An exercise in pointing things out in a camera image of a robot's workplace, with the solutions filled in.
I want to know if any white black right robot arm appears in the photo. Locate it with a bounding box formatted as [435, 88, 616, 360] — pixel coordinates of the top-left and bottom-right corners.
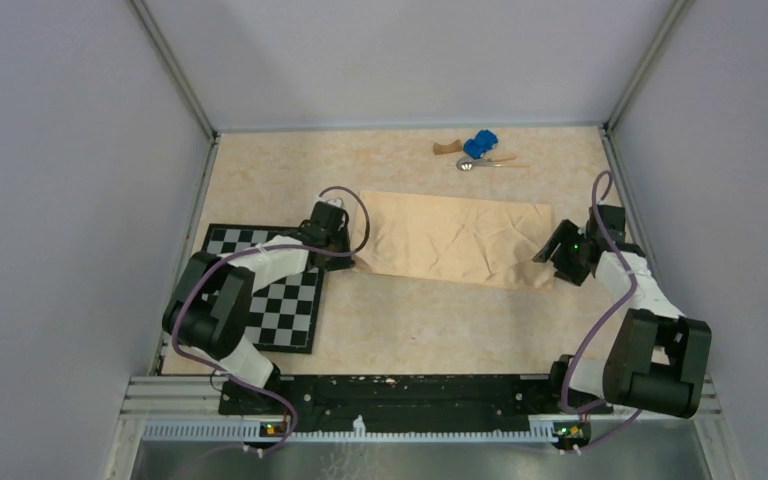
[533, 204, 712, 418]

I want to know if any black white checkerboard mat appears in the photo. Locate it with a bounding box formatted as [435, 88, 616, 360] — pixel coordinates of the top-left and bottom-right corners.
[202, 223, 325, 354]

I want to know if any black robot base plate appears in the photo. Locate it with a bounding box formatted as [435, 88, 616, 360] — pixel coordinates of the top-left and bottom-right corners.
[218, 374, 615, 435]

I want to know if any blue toy car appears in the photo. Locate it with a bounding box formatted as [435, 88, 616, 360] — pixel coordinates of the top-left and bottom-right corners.
[462, 129, 499, 160]

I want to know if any orange cloth napkin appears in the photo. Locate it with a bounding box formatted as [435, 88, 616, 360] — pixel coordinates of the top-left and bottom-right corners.
[352, 191, 555, 290]

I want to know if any silver metal spoon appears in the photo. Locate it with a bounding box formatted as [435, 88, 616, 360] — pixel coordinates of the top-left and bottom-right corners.
[454, 157, 512, 171]

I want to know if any small brown wooden piece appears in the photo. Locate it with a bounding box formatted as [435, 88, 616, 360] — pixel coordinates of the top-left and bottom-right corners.
[432, 139, 463, 155]

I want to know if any aluminium front frame rail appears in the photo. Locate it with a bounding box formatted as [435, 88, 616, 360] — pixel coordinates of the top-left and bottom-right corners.
[104, 374, 745, 479]

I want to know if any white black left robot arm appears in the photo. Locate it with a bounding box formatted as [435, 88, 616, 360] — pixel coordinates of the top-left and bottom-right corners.
[162, 199, 354, 414]

